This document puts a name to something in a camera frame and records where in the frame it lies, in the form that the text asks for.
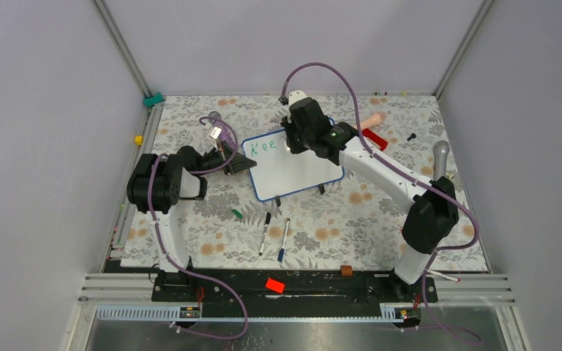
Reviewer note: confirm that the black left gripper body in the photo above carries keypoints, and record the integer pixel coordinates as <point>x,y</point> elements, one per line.
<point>219,157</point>

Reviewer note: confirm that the silver microphone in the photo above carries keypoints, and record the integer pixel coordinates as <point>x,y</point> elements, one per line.
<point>440,151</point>

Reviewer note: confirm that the pink microphone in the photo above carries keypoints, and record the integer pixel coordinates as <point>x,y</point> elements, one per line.
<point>375,119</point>

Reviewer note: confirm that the black whiteboard marker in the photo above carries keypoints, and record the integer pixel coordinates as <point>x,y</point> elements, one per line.
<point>264,233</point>

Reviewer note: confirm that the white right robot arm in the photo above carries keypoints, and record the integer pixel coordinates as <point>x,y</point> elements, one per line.
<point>428,204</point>

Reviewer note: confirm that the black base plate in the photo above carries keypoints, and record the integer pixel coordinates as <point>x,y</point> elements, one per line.
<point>224,292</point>

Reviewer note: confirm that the yellow small cube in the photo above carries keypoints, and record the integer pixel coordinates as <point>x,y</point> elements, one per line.
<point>138,140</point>

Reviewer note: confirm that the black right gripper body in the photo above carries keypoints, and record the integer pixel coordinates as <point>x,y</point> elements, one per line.
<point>299,141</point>

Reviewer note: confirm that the red rectangular frame block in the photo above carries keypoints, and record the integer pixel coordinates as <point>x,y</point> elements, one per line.
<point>376,139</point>

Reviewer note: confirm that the blue framed whiteboard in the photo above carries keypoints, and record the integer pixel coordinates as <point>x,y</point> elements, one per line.
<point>278,172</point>

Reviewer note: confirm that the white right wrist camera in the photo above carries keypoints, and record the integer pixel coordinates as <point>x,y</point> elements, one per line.
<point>296,96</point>

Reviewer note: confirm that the blue whiteboard marker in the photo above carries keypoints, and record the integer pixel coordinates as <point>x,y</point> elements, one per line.
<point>281,252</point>

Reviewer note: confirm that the red flat card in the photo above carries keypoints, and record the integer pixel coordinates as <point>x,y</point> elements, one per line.
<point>275,286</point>

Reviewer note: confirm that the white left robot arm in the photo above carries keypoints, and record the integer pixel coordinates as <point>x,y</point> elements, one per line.
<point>159,182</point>

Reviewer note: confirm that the green marker cap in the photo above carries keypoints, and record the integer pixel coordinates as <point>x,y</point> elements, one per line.
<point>237,213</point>

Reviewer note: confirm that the brown small block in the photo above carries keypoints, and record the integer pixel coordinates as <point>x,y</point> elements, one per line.
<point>346,270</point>

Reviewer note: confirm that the floral patterned table mat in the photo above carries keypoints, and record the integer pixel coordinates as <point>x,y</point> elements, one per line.
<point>351,223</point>

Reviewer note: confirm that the teal corner clamp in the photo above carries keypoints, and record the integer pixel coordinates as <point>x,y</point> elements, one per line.
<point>153,100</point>

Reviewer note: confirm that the purple glitter microphone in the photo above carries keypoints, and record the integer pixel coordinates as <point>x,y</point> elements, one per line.
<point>215,119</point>

